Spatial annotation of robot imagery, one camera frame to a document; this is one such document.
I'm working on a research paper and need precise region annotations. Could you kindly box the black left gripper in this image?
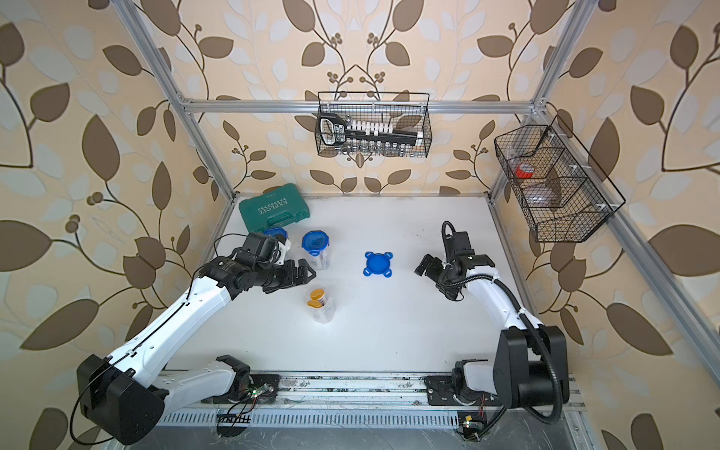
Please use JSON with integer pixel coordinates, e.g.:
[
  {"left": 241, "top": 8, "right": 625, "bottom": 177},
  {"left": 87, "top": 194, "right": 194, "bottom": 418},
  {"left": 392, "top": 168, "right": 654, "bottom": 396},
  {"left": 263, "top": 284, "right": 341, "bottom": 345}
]
[{"left": 253, "top": 258, "right": 318, "bottom": 291}]

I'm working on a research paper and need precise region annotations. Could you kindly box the clear plastic container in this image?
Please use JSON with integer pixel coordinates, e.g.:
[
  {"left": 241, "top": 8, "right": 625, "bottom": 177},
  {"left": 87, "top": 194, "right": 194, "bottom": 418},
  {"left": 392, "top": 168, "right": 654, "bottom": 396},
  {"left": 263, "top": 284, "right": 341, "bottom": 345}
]
[
  {"left": 307, "top": 288, "right": 335, "bottom": 324},
  {"left": 307, "top": 249, "right": 330, "bottom": 271}
]

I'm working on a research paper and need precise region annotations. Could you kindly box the blue lid front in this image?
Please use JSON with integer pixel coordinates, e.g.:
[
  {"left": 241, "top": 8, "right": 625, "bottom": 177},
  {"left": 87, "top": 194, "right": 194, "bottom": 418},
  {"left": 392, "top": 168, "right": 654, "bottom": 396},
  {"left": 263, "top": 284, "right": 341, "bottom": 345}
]
[{"left": 302, "top": 231, "right": 329, "bottom": 257}]

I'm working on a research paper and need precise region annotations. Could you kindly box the blue lid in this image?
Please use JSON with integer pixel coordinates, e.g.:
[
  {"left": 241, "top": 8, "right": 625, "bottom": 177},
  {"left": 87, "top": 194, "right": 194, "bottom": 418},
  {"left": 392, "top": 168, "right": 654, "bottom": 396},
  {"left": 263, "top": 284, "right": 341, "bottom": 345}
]
[
  {"left": 264, "top": 227, "right": 288, "bottom": 242},
  {"left": 302, "top": 231, "right": 329, "bottom": 257},
  {"left": 363, "top": 251, "right": 393, "bottom": 278}
]

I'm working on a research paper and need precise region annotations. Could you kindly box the white bottle purple label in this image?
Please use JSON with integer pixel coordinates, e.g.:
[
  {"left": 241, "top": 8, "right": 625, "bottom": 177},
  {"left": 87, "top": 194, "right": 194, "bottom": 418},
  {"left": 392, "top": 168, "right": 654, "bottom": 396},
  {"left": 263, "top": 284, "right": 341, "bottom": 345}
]
[{"left": 310, "top": 289, "right": 326, "bottom": 301}]

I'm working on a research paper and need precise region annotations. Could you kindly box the white shampoo bottle gold cap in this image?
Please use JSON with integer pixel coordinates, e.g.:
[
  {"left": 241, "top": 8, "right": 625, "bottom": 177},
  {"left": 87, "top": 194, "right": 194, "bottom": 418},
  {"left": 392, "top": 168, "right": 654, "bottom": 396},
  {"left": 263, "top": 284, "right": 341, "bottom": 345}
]
[{"left": 307, "top": 299, "right": 326, "bottom": 309}]

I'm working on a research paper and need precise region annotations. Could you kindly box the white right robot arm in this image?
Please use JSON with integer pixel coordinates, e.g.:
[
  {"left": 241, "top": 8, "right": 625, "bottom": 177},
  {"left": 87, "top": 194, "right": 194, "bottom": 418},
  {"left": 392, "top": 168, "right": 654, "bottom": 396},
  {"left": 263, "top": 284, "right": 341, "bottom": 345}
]
[{"left": 415, "top": 254, "right": 569, "bottom": 425}]

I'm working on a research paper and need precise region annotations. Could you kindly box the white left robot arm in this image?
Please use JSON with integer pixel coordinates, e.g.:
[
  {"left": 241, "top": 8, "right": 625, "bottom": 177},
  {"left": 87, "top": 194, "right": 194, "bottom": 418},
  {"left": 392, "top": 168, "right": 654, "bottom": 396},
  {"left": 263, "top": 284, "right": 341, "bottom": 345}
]
[{"left": 72, "top": 257, "right": 317, "bottom": 446}]

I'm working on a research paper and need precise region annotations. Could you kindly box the green plastic tool case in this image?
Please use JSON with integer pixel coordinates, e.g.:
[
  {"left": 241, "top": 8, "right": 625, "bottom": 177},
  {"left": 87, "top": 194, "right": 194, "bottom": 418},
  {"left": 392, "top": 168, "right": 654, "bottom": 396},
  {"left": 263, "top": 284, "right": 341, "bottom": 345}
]
[{"left": 238, "top": 184, "right": 311, "bottom": 233}]

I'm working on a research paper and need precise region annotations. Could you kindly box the black socket wrench set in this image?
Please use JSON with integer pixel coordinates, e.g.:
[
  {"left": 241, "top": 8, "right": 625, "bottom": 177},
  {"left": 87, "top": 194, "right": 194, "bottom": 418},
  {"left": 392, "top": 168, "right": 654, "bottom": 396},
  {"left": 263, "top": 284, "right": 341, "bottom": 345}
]
[{"left": 317, "top": 114, "right": 425, "bottom": 147}]

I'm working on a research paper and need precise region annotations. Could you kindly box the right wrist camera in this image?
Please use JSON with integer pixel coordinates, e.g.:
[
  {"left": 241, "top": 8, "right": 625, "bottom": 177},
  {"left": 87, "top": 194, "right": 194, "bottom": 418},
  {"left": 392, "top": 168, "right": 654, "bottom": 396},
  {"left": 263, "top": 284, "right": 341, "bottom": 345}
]
[{"left": 444, "top": 232, "right": 476, "bottom": 263}]

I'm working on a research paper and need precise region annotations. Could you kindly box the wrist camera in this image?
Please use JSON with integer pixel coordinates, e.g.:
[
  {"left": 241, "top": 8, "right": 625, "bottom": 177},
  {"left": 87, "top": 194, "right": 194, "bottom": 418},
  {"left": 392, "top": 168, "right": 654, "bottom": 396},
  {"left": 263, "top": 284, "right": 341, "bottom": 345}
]
[
  {"left": 444, "top": 232, "right": 476, "bottom": 263},
  {"left": 237, "top": 232, "right": 292, "bottom": 268}
]

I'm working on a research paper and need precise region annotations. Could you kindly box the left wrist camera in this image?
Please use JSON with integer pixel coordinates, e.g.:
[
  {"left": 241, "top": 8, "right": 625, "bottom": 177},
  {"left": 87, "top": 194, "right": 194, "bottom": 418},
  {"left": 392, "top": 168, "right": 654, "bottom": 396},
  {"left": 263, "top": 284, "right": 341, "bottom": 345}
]
[{"left": 237, "top": 232, "right": 292, "bottom": 268}]

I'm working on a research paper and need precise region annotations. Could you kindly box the black wire basket back wall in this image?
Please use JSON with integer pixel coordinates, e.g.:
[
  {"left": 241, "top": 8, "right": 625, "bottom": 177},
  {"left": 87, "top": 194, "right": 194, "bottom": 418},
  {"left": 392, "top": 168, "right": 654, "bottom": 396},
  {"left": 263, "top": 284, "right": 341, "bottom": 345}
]
[{"left": 314, "top": 90, "right": 432, "bottom": 159}]

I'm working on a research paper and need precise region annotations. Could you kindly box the black wire basket wall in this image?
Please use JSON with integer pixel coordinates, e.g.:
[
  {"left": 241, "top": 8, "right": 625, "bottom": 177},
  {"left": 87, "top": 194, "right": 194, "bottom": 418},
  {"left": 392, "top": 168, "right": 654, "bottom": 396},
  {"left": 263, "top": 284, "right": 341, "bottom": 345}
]
[
  {"left": 494, "top": 115, "right": 626, "bottom": 244},
  {"left": 314, "top": 90, "right": 432, "bottom": 159}
]

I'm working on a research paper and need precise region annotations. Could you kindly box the black wire basket right wall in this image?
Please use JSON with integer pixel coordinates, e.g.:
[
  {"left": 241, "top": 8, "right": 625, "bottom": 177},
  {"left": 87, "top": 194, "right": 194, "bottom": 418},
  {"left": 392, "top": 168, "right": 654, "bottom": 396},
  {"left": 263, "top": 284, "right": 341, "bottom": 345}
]
[{"left": 494, "top": 115, "right": 626, "bottom": 244}]

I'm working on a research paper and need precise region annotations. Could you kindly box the aluminium frame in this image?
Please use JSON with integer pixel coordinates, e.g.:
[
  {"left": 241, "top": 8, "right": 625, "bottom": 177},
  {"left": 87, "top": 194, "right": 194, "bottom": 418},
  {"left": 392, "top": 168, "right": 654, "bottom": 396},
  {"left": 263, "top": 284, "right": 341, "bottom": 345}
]
[{"left": 112, "top": 1, "right": 719, "bottom": 381}]

